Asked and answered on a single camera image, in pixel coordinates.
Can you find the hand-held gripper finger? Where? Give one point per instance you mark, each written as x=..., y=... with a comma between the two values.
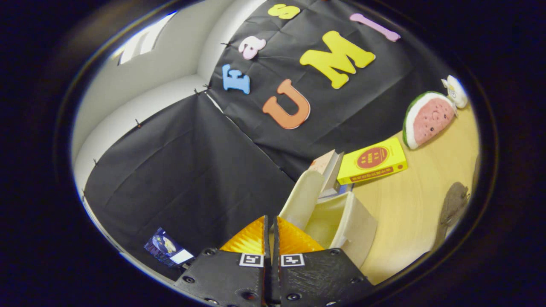
x=276, y=273
x=267, y=273

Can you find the beige translucent storage box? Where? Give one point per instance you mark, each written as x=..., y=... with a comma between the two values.
x=354, y=230

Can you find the dark blue printed box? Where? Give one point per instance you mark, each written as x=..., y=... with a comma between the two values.
x=164, y=247

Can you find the grey cover book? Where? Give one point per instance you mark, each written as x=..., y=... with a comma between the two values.
x=346, y=187

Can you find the beige cover book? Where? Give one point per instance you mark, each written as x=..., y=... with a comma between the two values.
x=324, y=162

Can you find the yellow book with red circle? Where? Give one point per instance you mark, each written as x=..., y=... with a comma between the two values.
x=371, y=160

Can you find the watermelon slice plush toy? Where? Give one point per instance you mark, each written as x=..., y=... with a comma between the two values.
x=428, y=119

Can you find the white plush toy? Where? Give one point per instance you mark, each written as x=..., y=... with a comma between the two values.
x=455, y=91

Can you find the long ceiling light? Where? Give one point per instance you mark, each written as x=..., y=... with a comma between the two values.
x=145, y=40

